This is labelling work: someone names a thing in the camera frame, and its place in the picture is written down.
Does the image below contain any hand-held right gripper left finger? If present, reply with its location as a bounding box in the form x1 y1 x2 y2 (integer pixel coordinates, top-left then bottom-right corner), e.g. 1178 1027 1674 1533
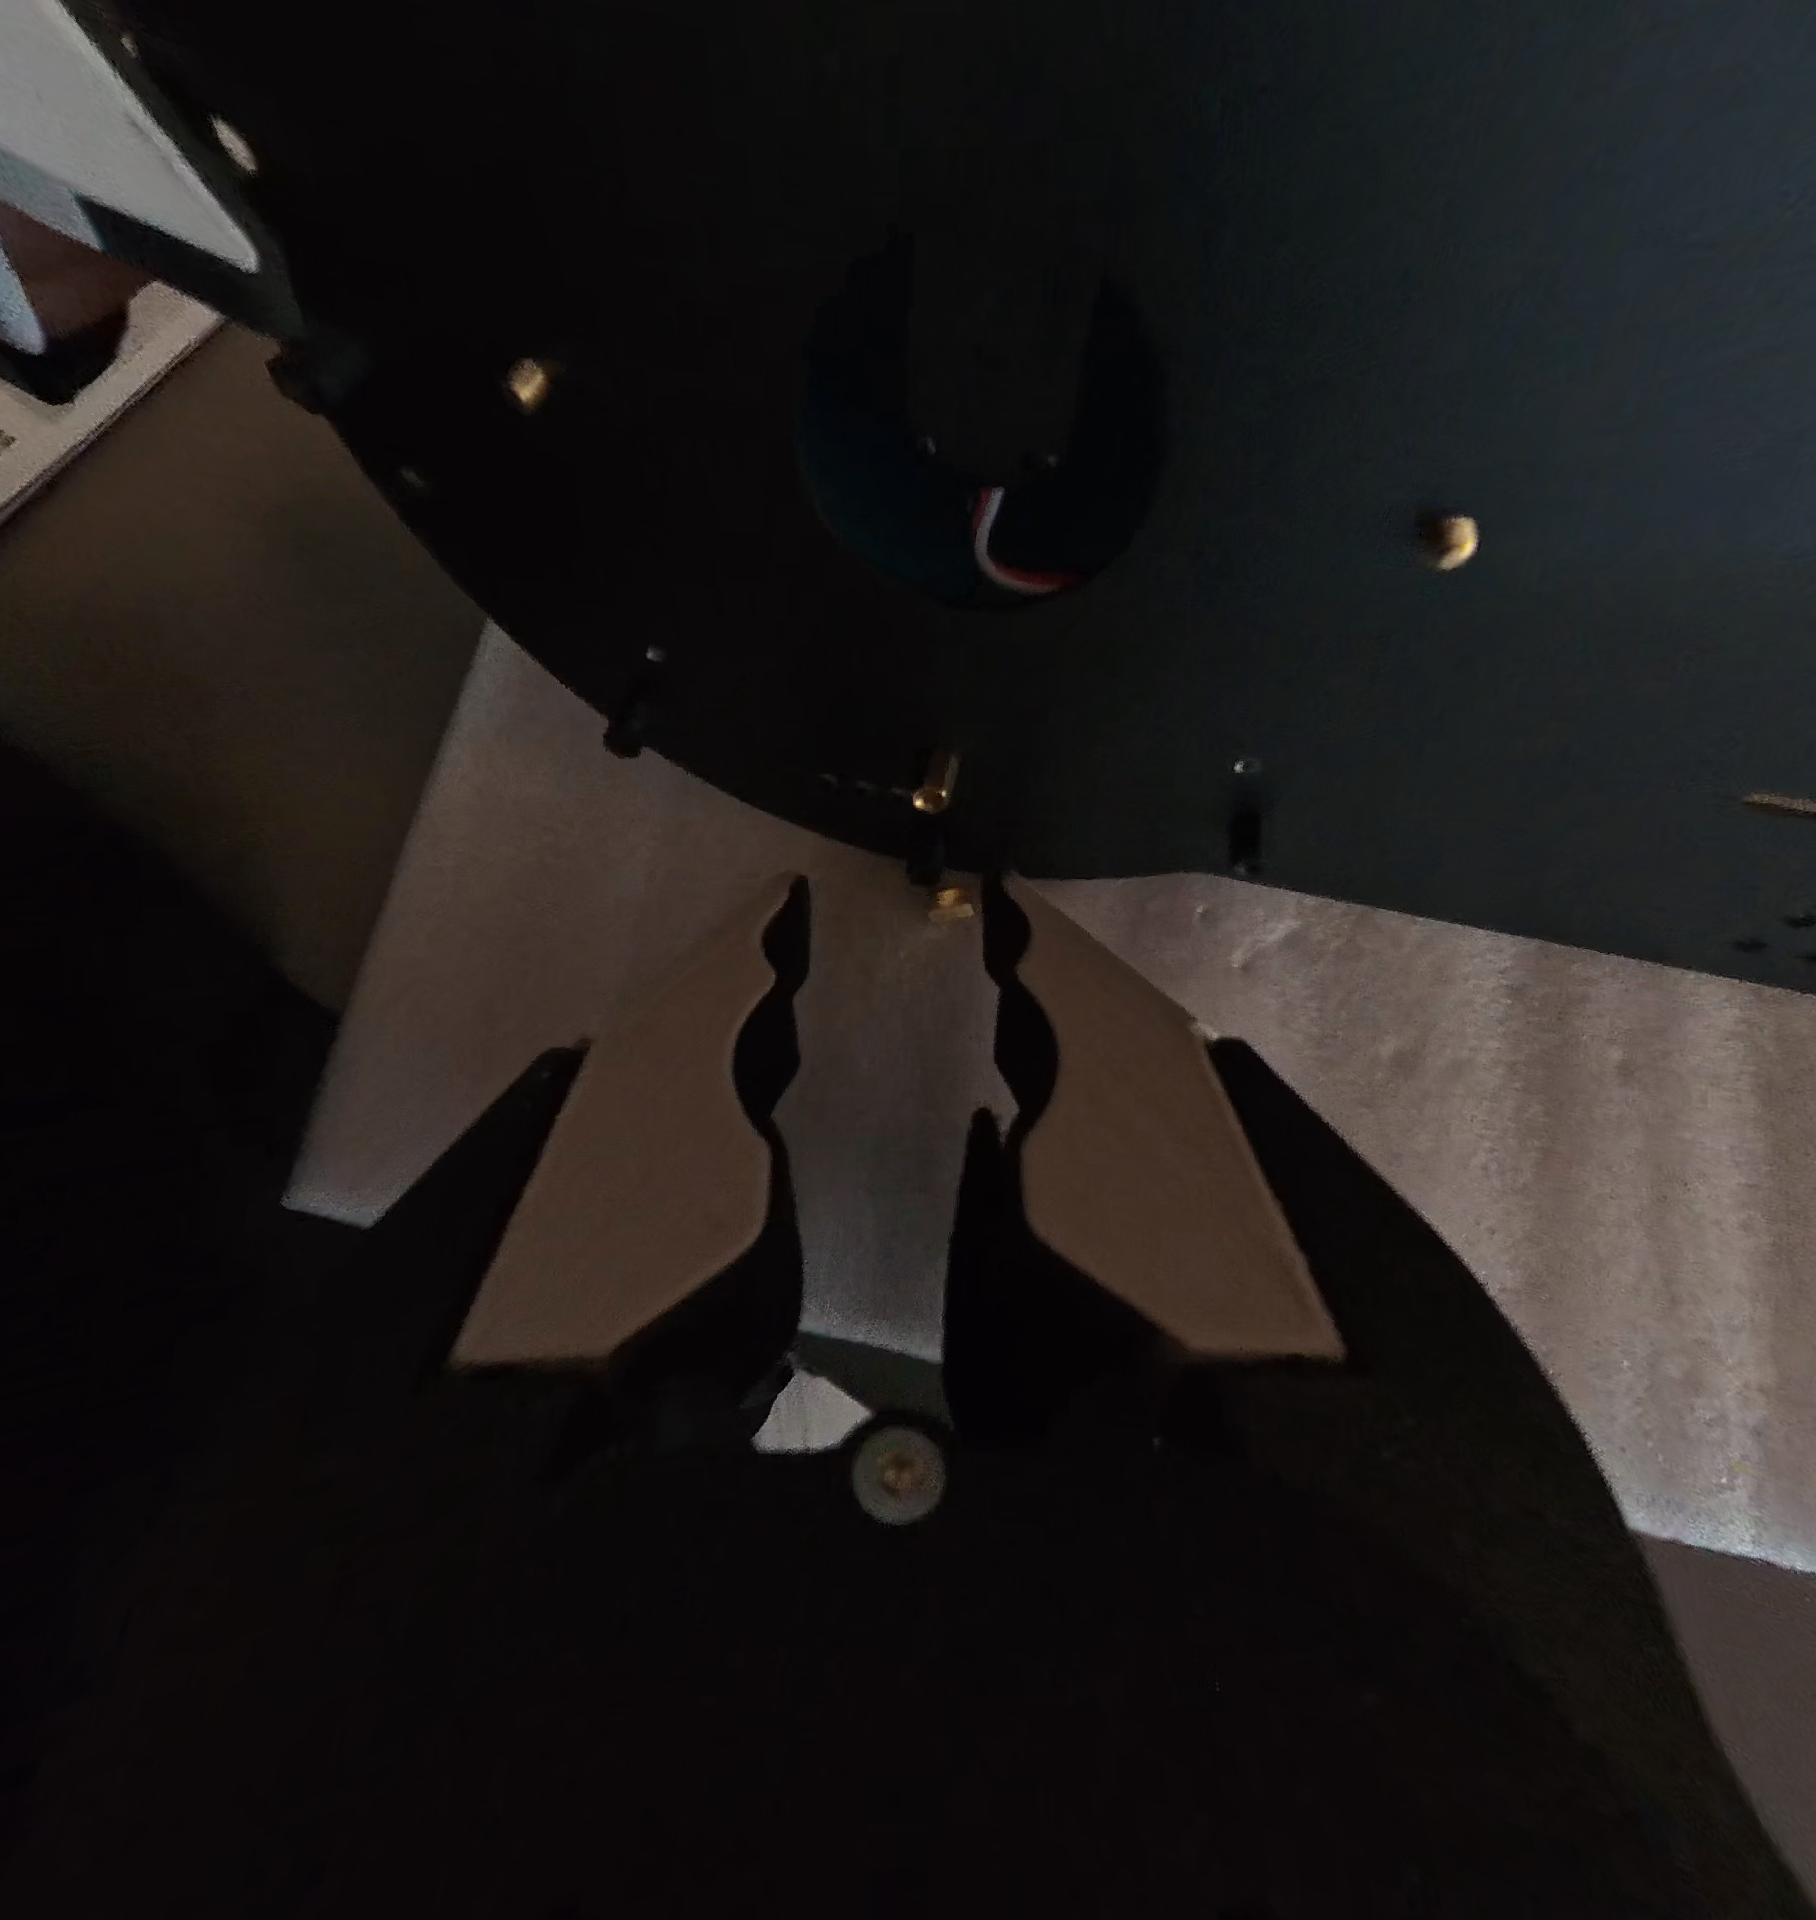
446 878 809 1430

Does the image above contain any blue toy robot arm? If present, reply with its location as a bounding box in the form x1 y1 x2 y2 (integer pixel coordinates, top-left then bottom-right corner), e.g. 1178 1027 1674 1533
143 0 1816 1005

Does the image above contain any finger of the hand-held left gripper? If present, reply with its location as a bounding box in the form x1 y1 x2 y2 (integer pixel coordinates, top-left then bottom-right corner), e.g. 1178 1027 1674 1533
0 0 309 342

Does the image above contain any white foam sheet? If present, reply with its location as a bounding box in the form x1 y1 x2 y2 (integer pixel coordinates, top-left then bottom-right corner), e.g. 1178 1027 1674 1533
285 618 1816 1584

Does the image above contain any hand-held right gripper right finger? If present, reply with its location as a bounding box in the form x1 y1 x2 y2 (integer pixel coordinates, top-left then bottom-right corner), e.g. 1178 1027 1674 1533
946 878 1347 1430

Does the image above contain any instruction booklet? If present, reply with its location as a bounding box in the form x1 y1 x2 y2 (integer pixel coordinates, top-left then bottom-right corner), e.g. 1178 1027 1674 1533
0 285 242 569

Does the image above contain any person's left hand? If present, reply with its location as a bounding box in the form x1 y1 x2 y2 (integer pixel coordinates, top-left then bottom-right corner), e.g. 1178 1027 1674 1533
6 202 143 342

